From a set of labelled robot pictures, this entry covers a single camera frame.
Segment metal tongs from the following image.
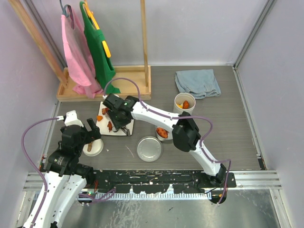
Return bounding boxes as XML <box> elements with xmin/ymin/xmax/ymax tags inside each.
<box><xmin>112</xmin><ymin>127</ymin><xmax>131</xmax><ymax>136</ymax></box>

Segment orange fried chicken piece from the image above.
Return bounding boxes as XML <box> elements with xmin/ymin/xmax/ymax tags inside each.
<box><xmin>156</xmin><ymin>127</ymin><xmax>168</xmax><ymax>139</ymax></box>

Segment round metal tin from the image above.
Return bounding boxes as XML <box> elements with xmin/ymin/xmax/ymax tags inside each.
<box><xmin>155</xmin><ymin>126</ymin><xmax>173</xmax><ymax>143</ymax></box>

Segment white cylindrical container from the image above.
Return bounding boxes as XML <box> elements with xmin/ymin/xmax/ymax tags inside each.
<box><xmin>173</xmin><ymin>93</ymin><xmax>196</xmax><ymax>114</ymax></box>

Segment blue cloth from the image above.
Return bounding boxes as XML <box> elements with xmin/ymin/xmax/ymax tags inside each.
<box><xmin>175</xmin><ymin>69</ymin><xmax>221</xmax><ymax>99</ymax></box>

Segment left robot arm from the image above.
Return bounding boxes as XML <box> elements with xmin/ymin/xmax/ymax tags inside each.
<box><xmin>23</xmin><ymin>110</ymin><xmax>103</xmax><ymax>228</ymax></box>

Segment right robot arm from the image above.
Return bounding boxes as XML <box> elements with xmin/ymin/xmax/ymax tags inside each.
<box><xmin>103</xmin><ymin>94</ymin><xmax>227</xmax><ymax>187</ymax></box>

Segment white square plate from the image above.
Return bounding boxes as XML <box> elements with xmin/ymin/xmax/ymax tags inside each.
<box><xmin>96</xmin><ymin>102</ymin><xmax>134</xmax><ymax>136</ymax></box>

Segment brown dried meat strip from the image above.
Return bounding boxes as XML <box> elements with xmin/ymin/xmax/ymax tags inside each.
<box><xmin>107</xmin><ymin>121</ymin><xmax>113</xmax><ymax>132</ymax></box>

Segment striped bacon roll piece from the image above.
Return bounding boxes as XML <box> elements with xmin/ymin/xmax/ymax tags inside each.
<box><xmin>102</xmin><ymin>108</ymin><xmax>109</xmax><ymax>115</ymax></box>

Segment wooden clothes rack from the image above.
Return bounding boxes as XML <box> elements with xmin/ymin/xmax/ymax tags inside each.
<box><xmin>9</xmin><ymin>0</ymin><xmax>152</xmax><ymax>102</ymax></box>

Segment round metal tin lid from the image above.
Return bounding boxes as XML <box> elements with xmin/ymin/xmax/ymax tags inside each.
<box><xmin>136</xmin><ymin>136</ymin><xmax>163</xmax><ymax>162</ymax></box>

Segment green apron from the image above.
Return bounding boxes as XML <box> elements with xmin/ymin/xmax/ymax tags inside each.
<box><xmin>79</xmin><ymin>1</ymin><xmax>120</xmax><ymax>94</ymax></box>

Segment pink apron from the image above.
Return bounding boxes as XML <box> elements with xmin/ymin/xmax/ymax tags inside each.
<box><xmin>61</xmin><ymin>8</ymin><xmax>103</xmax><ymax>98</ymax></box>

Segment orange shrimp piece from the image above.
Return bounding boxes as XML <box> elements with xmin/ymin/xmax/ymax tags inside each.
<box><xmin>182</xmin><ymin>101</ymin><xmax>190</xmax><ymax>109</ymax></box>

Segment yellow hanger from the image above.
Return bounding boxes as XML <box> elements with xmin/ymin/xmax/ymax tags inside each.
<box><xmin>84</xmin><ymin>0</ymin><xmax>111</xmax><ymax>58</ymax></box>

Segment grey hanger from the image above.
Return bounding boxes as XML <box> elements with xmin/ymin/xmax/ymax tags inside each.
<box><xmin>59</xmin><ymin>0</ymin><xmax>75</xmax><ymax>29</ymax></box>

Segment white lid brown handle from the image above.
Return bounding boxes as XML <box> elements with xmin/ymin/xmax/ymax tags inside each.
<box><xmin>83</xmin><ymin>139</ymin><xmax>104</xmax><ymax>157</ymax></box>

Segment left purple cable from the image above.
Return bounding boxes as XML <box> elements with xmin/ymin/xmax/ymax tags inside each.
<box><xmin>21</xmin><ymin>115</ymin><xmax>66</xmax><ymax>228</ymax></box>

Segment purple cable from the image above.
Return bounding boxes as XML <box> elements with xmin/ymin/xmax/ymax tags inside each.
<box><xmin>103</xmin><ymin>77</ymin><xmax>232</xmax><ymax>205</ymax></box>
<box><xmin>21</xmin><ymin>115</ymin><xmax>66</xmax><ymax>228</ymax></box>

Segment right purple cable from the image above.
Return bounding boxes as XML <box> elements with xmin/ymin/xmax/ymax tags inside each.
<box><xmin>103</xmin><ymin>77</ymin><xmax>232</xmax><ymax>205</ymax></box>

